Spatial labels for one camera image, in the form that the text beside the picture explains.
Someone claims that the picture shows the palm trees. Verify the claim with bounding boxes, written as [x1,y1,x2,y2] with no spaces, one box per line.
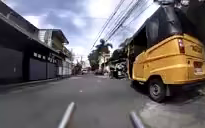
[87,38,114,72]

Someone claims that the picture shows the white vehicle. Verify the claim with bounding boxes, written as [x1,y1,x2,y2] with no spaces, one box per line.
[81,68,90,75]

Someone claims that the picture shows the grey asphalt road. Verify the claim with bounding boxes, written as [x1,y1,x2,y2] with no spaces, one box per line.
[0,73,179,128]

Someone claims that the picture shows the pale house with balcony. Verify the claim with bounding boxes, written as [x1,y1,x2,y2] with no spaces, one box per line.
[38,28,73,78]

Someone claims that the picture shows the robot's own part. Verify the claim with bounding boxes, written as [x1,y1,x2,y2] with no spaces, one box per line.
[57,101,76,128]
[129,110,146,128]

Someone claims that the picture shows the yellow vehicle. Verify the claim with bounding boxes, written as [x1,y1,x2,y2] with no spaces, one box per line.
[127,3,205,103]

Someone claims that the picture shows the grey kerb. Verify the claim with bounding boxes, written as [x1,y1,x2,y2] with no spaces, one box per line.
[0,77,63,91]

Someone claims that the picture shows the dark building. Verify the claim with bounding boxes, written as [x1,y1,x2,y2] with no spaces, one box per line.
[0,0,61,87]

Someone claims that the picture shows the overhead wires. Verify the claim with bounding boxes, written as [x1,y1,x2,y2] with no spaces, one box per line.
[89,0,158,51]

